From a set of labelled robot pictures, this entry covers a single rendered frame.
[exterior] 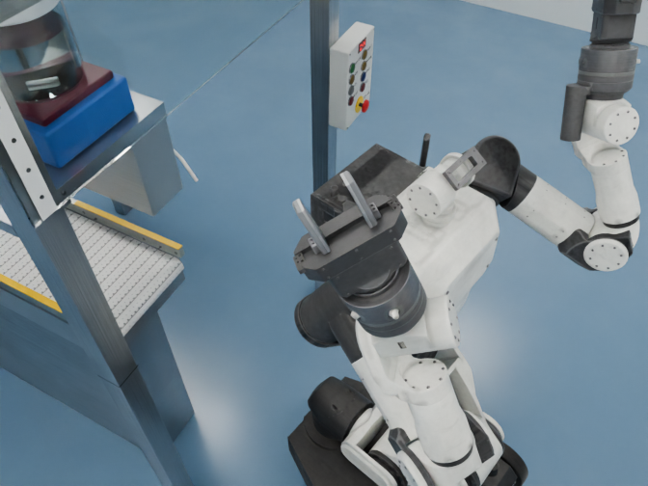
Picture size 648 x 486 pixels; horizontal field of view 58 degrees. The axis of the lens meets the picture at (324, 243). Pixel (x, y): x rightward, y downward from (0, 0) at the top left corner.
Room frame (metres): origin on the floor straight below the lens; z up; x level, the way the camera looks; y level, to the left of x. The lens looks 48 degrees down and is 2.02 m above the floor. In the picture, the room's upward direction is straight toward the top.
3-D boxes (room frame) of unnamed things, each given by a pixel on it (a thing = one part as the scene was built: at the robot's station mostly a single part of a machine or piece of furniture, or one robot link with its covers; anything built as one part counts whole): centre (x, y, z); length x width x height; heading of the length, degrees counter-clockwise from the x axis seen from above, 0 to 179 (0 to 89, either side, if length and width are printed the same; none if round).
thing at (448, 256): (0.76, -0.15, 1.15); 0.34 x 0.30 x 0.36; 139
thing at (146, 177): (0.97, 0.44, 1.22); 0.22 x 0.11 x 0.20; 62
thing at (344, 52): (1.52, -0.08, 1.05); 0.17 x 0.06 x 0.26; 152
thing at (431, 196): (0.71, -0.19, 1.35); 0.10 x 0.07 x 0.09; 139
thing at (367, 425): (0.73, -0.19, 0.28); 0.21 x 0.20 x 0.13; 49
